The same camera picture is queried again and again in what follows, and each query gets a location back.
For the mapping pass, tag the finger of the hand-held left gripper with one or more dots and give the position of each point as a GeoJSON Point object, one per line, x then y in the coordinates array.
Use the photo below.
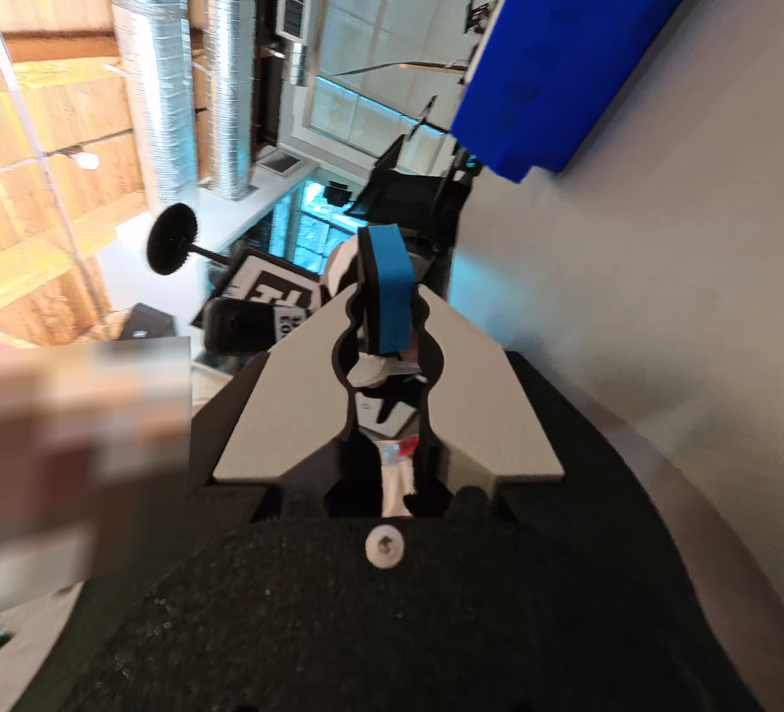
{"type": "Point", "coordinates": [380, 370]}
{"type": "Point", "coordinates": [340, 268]}

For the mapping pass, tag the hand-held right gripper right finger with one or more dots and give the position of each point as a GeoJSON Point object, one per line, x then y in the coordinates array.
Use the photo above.
{"type": "Point", "coordinates": [490, 412]}

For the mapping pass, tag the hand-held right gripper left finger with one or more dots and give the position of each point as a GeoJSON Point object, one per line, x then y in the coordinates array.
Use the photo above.
{"type": "Point", "coordinates": [288, 412]}

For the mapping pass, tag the blue sponge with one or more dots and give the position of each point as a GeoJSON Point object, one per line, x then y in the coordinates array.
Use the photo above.
{"type": "Point", "coordinates": [386, 295]}

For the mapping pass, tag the blue plastic bin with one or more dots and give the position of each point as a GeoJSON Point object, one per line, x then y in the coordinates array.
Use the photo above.
{"type": "Point", "coordinates": [582, 50]}

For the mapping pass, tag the black framed marker sign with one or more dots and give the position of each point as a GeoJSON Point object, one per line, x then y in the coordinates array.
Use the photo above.
{"type": "Point", "coordinates": [275, 289]}

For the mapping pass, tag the black studio light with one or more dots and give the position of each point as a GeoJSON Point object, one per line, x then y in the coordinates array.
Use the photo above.
{"type": "Point", "coordinates": [338, 194]}

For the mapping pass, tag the red badge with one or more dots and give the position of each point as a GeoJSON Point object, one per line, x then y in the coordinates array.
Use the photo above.
{"type": "Point", "coordinates": [407, 448]}

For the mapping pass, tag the black speaker box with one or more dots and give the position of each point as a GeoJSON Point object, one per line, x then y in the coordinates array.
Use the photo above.
{"type": "Point", "coordinates": [147, 321]}

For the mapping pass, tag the black office chair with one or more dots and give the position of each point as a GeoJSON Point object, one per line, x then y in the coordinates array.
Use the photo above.
{"type": "Point", "coordinates": [416, 197]}

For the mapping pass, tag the ceiling light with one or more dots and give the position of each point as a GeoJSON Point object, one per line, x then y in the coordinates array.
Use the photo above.
{"type": "Point", "coordinates": [87, 160]}

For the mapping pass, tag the silver ventilation duct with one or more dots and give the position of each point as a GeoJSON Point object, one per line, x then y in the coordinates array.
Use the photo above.
{"type": "Point", "coordinates": [230, 81]}
{"type": "Point", "coordinates": [153, 81]}

